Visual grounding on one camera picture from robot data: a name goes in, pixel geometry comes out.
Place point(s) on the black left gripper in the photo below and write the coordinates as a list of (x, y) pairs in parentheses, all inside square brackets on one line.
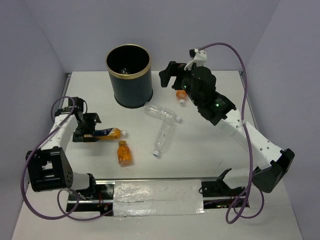
[(93, 118)]

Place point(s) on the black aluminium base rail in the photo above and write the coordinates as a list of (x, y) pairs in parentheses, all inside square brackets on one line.
[(216, 195)]

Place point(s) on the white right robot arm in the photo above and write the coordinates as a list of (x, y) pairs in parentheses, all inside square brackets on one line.
[(268, 162)]

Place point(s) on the dark bin with gold rim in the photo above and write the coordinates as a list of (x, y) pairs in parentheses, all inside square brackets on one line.
[(134, 90)]

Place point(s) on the silver foil tape patch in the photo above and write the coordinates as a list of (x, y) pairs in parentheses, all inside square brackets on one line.
[(157, 198)]

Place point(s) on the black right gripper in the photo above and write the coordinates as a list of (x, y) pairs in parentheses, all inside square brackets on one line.
[(173, 69)]

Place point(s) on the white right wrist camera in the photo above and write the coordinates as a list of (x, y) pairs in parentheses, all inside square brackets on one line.
[(198, 59)]

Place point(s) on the clear crushed bottle upper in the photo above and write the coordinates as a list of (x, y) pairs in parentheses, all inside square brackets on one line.
[(161, 113)]

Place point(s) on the orange bottle with white label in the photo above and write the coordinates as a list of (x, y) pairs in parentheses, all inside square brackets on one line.
[(181, 96)]

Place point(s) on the large orange milk tea bottle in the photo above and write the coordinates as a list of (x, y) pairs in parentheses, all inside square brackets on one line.
[(109, 134)]

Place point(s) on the clear bottle blue cap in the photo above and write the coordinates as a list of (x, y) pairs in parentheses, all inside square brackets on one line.
[(163, 138)]

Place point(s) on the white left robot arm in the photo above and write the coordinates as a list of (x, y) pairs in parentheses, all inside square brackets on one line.
[(48, 166)]

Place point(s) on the small orange juice bottle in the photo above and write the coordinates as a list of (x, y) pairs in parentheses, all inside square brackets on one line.
[(124, 154)]

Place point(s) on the blue label water bottle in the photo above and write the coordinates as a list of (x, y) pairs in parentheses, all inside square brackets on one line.
[(124, 71)]

